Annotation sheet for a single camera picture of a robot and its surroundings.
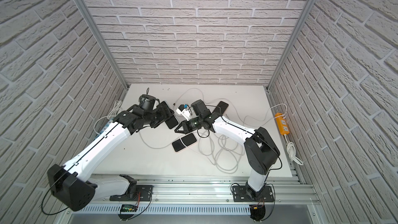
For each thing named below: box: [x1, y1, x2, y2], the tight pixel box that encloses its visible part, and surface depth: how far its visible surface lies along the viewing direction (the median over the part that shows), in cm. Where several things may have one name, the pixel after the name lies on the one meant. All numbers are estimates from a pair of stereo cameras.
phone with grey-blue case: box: [164, 114, 179, 130], surface depth 78 cm
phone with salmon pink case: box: [211, 100, 230, 116], surface depth 111 cm
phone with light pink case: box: [172, 132, 197, 152], surface depth 92 cm
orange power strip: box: [274, 112, 290, 135], surface depth 102 cm
